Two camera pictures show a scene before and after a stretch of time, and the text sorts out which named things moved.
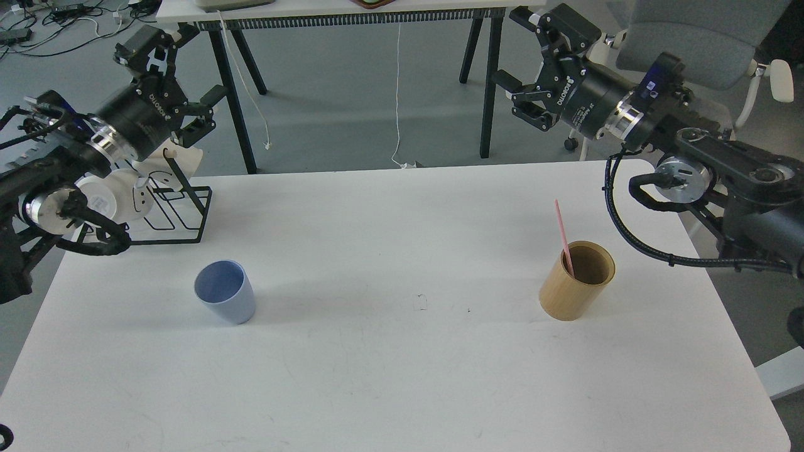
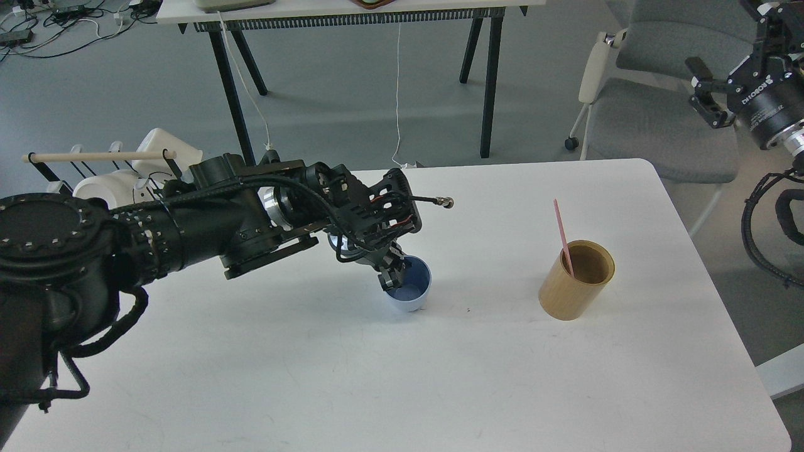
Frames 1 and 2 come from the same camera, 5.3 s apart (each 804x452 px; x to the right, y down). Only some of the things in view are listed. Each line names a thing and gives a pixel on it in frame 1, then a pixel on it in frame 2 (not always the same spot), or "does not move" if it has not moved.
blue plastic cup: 224,287 to 413,294
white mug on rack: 123,196 does not move
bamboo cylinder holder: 568,298 does not move
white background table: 233,17 does not move
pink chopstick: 564,238 does not move
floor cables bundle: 42,27 does not move
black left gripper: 144,116 to 370,219
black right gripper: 590,96 to 768,104
